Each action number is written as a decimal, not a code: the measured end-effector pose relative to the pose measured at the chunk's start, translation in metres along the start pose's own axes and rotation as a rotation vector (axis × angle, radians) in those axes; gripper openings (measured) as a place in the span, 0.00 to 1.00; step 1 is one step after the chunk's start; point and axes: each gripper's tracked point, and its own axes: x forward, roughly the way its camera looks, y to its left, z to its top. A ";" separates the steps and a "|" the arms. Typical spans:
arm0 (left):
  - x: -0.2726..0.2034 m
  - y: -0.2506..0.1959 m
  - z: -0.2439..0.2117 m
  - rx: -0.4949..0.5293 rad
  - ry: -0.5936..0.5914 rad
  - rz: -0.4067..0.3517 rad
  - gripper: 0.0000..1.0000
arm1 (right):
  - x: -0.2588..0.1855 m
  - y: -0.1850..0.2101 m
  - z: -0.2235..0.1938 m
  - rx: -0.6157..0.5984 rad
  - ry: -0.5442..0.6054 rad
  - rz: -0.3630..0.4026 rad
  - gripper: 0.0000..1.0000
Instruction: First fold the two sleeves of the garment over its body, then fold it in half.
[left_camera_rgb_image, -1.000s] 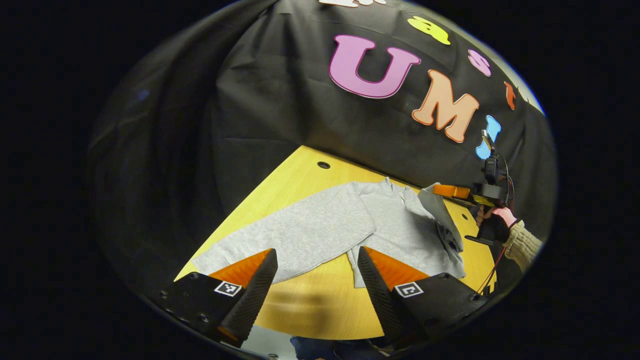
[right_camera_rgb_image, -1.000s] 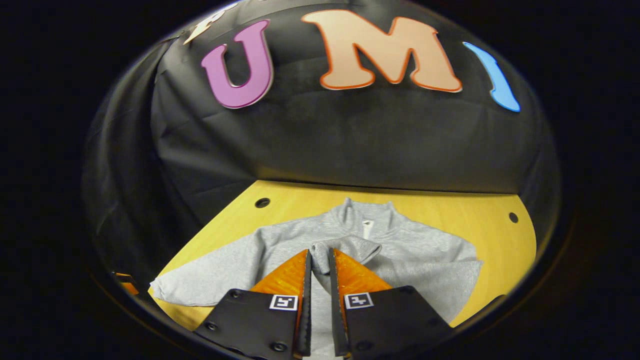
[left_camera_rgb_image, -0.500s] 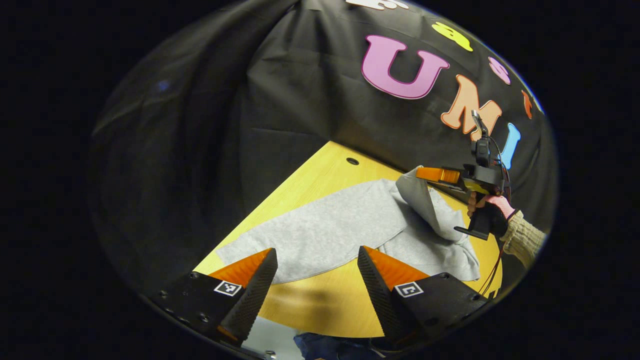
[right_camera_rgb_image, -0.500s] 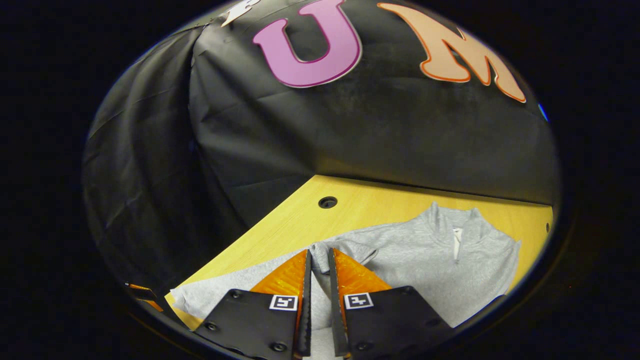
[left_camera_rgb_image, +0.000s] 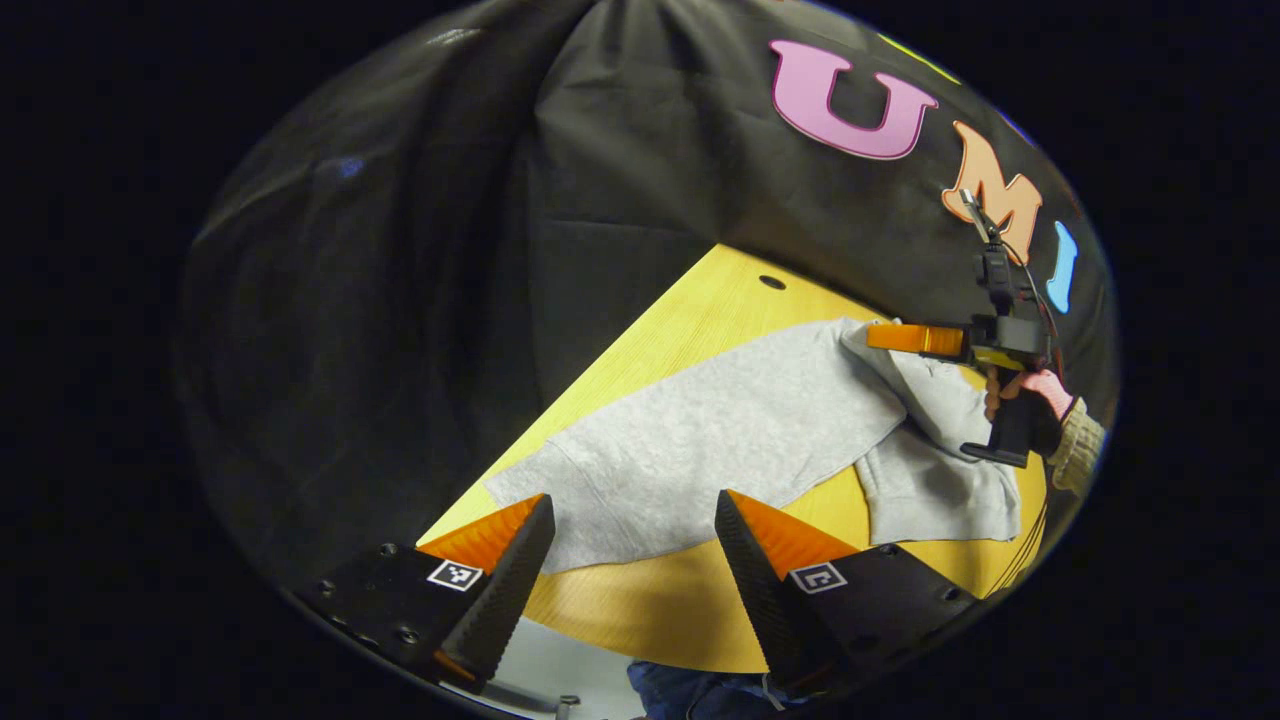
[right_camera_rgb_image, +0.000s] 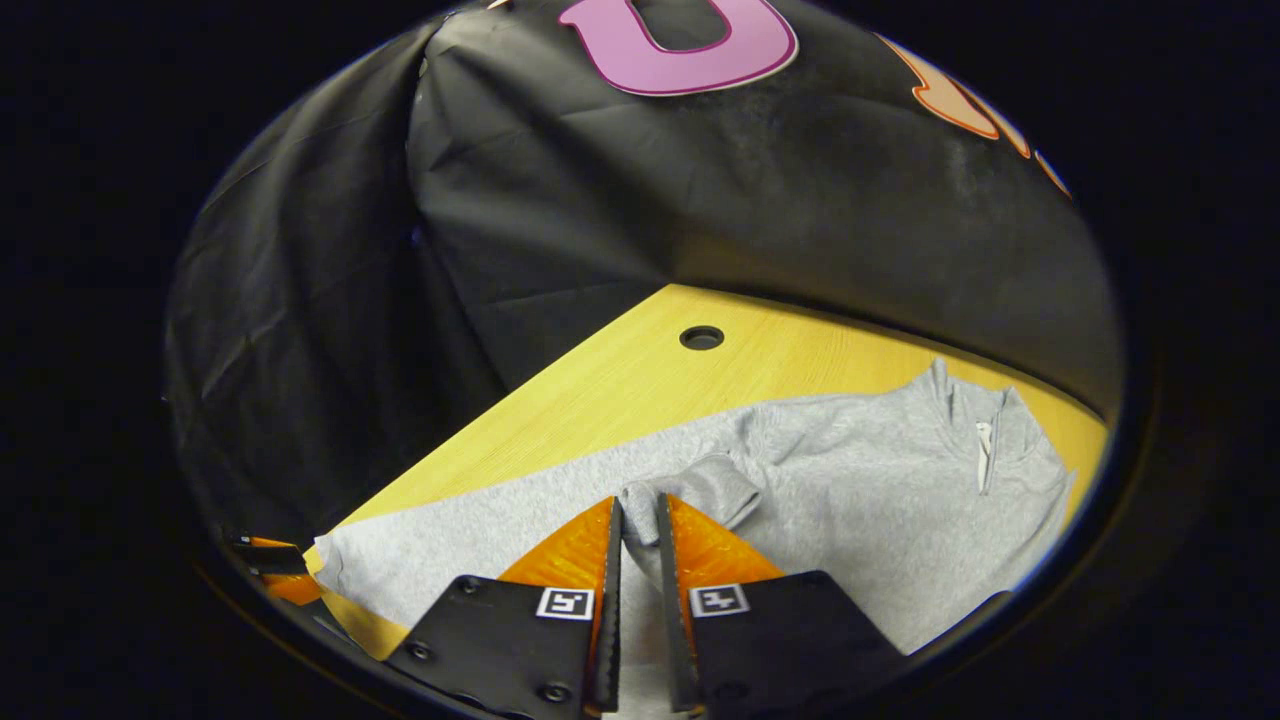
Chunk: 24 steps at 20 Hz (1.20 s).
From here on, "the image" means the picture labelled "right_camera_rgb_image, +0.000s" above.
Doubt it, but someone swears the black backdrop cloth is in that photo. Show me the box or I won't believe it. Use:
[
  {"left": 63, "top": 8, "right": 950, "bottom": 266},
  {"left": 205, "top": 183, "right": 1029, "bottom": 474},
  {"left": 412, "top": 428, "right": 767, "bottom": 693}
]
[{"left": 165, "top": 0, "right": 1121, "bottom": 549}]

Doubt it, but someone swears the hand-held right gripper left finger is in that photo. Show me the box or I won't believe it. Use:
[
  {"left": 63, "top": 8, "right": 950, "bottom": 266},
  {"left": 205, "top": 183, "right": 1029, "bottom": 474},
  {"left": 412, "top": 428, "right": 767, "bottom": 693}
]
[{"left": 385, "top": 497, "right": 623, "bottom": 717}]

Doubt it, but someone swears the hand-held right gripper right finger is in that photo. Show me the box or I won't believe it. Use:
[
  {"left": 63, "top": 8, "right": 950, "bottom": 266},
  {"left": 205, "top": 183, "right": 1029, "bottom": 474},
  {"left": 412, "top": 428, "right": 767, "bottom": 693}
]
[{"left": 655, "top": 493, "right": 907, "bottom": 717}]

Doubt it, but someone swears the grey zip-neck sweatshirt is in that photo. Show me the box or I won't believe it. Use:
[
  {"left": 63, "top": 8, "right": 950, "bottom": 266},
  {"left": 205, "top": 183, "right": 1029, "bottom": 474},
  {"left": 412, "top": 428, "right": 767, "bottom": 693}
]
[{"left": 313, "top": 358, "right": 1077, "bottom": 720}]

